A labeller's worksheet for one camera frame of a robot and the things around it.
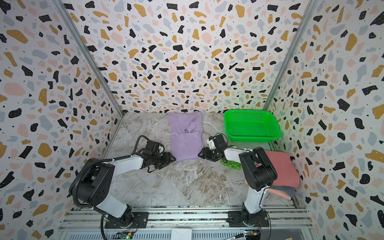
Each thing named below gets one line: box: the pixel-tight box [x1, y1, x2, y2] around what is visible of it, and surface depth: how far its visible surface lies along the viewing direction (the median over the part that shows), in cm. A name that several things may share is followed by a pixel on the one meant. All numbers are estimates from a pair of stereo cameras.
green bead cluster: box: [220, 158, 242, 170], surface depth 92 cm
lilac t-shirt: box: [167, 111, 204, 162], surface depth 108 cm
